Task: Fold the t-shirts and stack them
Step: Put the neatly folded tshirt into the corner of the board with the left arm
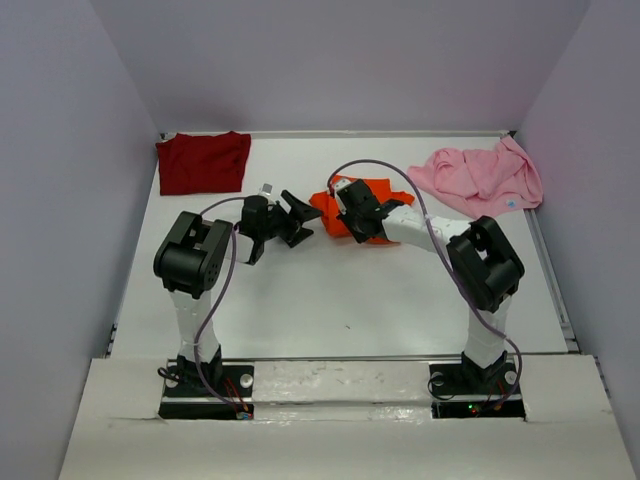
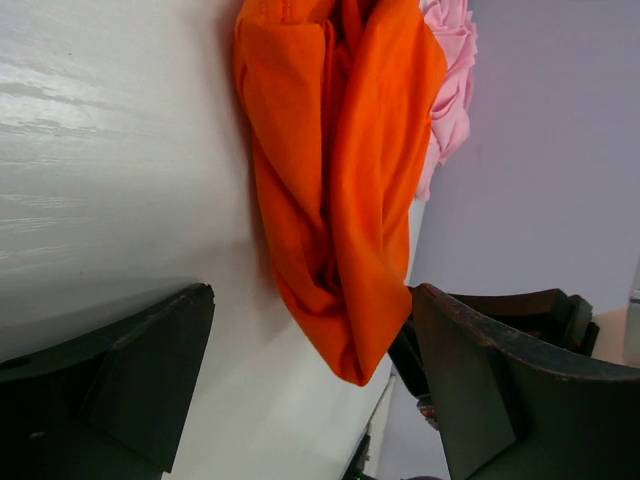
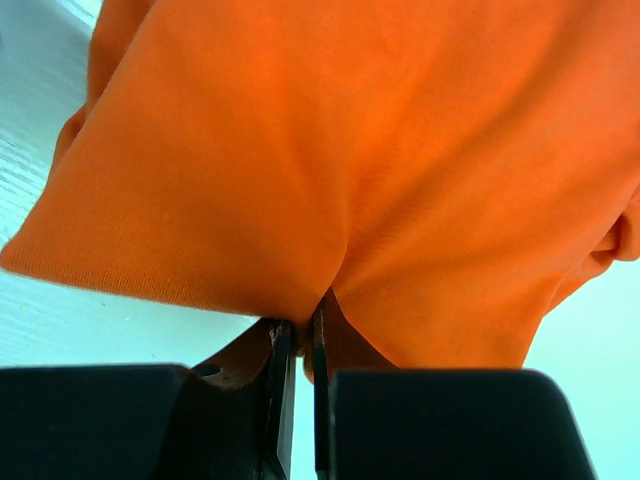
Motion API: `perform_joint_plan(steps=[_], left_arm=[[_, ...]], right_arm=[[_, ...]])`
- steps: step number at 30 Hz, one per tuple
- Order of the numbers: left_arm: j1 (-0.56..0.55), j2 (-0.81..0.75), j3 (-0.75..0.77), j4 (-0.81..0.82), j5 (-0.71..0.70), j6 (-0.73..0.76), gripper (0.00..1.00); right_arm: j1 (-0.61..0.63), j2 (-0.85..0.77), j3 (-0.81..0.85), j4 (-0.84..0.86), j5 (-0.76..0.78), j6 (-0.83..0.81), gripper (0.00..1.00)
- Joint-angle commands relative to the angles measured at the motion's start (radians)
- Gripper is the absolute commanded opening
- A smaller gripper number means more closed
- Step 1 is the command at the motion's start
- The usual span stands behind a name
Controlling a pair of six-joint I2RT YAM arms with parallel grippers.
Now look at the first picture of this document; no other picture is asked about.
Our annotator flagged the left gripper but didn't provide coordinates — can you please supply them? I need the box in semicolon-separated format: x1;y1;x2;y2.
258;191;323;248

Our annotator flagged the orange t-shirt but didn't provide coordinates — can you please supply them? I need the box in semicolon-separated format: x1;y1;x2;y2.
310;175;415;244

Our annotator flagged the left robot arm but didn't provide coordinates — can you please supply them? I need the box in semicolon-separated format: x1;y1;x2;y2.
153;190;322;404

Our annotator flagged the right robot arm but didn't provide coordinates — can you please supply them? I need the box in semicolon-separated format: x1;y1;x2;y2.
332;179;525;401

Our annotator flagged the pink t-shirt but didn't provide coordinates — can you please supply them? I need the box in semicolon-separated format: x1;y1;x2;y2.
407;136;544;219

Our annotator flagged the dark red folded t-shirt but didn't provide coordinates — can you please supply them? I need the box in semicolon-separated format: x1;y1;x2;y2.
156;131;252;196

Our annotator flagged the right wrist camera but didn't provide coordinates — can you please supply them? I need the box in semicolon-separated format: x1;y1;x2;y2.
328;177;353;210

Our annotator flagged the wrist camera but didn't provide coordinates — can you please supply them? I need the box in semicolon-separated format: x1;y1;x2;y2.
258;183;273;201
328;177;353;210

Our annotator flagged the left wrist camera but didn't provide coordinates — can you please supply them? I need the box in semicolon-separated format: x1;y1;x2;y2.
258;183;273;201

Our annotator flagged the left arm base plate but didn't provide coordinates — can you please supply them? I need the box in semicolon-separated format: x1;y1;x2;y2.
157;361;255;421

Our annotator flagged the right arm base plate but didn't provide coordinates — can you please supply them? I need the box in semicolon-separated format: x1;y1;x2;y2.
427;362;526;420

